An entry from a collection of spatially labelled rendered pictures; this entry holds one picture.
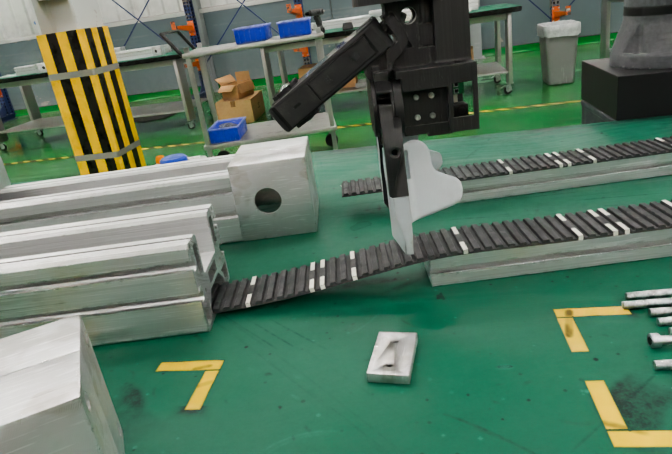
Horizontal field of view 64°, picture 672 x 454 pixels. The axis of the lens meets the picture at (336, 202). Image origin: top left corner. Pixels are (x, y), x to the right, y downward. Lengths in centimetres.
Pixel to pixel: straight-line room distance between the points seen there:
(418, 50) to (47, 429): 34
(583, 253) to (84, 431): 42
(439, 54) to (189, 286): 28
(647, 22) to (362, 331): 79
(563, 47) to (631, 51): 449
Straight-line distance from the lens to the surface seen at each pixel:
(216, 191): 65
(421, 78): 42
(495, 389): 39
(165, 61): 579
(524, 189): 69
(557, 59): 558
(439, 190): 43
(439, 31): 43
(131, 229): 54
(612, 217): 55
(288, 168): 61
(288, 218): 64
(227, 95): 576
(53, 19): 404
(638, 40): 108
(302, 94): 43
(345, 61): 43
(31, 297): 53
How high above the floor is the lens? 103
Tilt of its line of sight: 20 degrees down
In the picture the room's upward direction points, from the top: 9 degrees counter-clockwise
